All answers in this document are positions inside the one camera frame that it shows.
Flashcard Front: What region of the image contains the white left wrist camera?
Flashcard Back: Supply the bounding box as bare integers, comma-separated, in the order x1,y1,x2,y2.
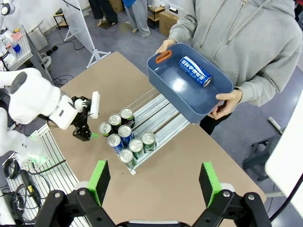
90,91,101,119

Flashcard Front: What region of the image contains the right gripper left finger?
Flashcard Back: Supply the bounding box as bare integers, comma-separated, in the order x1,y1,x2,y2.
35,160,117,227

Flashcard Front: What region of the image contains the person's right hand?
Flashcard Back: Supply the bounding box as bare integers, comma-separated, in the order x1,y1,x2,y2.
155,39,177,55

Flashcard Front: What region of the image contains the small wooden shelf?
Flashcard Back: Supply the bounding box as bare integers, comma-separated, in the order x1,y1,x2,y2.
147,5,166,30

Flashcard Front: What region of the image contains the person's left forearm grey sleeve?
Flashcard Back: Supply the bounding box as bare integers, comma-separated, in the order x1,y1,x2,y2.
233,63,298,107

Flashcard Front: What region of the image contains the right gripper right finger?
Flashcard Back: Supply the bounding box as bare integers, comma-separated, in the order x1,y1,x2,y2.
191,161,272,227

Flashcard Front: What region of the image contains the white wire can dispenser rack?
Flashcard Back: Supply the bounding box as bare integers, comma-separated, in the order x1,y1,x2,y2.
100,87,191,176

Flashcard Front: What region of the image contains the green soda can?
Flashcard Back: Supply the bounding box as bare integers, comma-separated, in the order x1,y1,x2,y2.
128,138,145,159
118,148,138,170
141,131,157,152

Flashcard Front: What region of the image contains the blue Pocari Sweat can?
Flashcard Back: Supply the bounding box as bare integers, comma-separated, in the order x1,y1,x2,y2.
117,124,135,147
178,56,213,88
107,133,125,156

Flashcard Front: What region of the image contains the blue basket with orange handles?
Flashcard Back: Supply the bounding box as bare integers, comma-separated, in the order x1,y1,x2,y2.
146,42,234,124

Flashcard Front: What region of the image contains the aluminium slotted table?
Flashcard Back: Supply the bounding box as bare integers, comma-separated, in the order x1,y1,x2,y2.
0,25,49,71

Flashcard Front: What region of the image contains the person in grey hoodie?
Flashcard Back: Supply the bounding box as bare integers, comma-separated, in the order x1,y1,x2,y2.
168,0,303,135

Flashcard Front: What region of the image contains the black cable bundle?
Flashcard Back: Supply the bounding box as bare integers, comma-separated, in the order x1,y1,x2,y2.
3,158,52,224

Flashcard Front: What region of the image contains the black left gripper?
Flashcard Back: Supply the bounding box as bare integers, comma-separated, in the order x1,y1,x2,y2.
70,95,99,142

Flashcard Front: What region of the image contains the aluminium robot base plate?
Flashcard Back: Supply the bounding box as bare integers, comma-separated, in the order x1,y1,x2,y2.
2,122,93,227

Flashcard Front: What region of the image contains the blue bottle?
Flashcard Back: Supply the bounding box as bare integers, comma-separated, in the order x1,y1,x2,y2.
11,41,22,54

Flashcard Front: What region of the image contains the small brown cardboard box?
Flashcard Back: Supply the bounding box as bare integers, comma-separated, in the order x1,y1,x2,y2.
109,0,124,13

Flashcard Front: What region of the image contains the large white table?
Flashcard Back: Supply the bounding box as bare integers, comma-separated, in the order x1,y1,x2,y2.
265,93,303,209

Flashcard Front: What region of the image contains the white mesh screen stand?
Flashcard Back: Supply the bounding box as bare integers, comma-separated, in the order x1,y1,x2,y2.
62,0,112,69

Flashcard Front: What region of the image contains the small wooden side table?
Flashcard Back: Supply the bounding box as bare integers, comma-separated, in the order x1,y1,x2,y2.
53,8,71,30

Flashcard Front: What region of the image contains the person in black trousers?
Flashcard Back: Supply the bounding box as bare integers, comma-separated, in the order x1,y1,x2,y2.
89,0,119,27

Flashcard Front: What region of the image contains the large brown cardboard box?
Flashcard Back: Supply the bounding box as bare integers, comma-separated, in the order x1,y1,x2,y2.
159,10,181,36

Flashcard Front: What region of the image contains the person's left hand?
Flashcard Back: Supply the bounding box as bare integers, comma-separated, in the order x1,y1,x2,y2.
207,87,243,120

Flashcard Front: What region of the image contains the person's right forearm grey sleeve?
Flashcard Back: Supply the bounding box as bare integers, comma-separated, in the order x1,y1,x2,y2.
168,13,198,48

